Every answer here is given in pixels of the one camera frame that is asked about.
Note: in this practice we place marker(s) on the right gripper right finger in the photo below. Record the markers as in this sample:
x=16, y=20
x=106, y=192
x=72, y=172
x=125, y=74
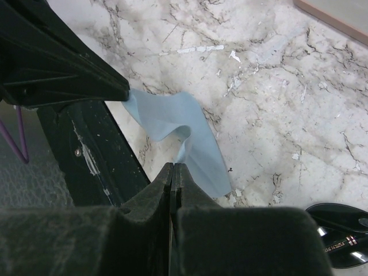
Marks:
x=212, y=240

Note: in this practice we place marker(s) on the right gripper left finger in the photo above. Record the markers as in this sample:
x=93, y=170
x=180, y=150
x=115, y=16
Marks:
x=132, y=239

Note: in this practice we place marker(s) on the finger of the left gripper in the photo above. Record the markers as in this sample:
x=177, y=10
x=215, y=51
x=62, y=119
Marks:
x=44, y=63

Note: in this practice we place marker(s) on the light blue cleaning cloth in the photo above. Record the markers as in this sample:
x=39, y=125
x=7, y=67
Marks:
x=181, y=114

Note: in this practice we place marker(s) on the pink glasses case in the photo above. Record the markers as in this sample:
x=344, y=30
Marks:
x=347, y=16

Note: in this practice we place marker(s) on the black sunglasses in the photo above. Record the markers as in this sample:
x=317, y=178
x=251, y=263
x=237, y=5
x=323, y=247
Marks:
x=343, y=230

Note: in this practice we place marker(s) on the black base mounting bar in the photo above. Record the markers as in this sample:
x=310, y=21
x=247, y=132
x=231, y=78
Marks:
x=98, y=164

